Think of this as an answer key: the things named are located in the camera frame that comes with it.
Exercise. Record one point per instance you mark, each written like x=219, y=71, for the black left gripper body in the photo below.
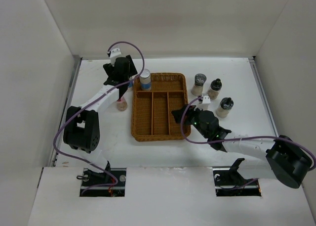
x=132, y=71

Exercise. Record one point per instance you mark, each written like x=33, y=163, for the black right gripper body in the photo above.
x=193, y=118

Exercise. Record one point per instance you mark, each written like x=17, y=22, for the pink cap spice bottle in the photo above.
x=121, y=105

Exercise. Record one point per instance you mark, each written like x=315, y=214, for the black knob white spice grinder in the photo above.
x=224, y=107

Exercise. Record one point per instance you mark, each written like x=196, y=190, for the silver cap blue label shaker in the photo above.
x=145, y=80

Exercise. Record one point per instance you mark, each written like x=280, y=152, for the clear lid salt grinder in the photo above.
x=199, y=81

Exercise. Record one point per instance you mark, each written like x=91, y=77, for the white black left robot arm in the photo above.
x=83, y=131

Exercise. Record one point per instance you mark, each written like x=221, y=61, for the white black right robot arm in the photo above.
x=264, y=157

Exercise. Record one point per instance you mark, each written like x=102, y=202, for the brown wicker divided basket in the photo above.
x=151, y=118

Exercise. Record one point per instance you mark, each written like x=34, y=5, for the black knob brown spice grinder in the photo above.
x=214, y=89

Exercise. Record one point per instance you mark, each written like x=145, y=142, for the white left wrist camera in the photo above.
x=113, y=54

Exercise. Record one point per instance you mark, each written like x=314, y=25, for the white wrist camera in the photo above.
x=203, y=102
x=113, y=54

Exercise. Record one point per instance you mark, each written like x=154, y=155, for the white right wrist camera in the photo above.
x=203, y=102

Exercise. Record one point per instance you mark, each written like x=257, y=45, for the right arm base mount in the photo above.
x=229, y=183

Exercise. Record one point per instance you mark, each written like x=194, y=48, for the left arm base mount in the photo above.
x=95, y=184

